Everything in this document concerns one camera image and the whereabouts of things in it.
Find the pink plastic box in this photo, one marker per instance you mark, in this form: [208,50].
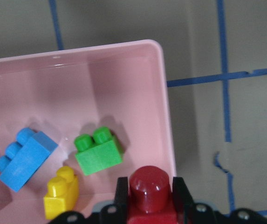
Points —
[70,92]

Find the green toy block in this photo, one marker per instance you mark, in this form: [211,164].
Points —
[98,151]

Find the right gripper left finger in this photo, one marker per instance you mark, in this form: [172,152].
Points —
[121,200]

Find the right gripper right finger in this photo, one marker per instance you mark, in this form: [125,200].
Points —
[182,200]

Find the yellow toy block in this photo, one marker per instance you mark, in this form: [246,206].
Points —
[62,194]

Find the blue toy block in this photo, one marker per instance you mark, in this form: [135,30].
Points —
[24,157]

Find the red toy block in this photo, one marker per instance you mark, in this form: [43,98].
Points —
[150,199]

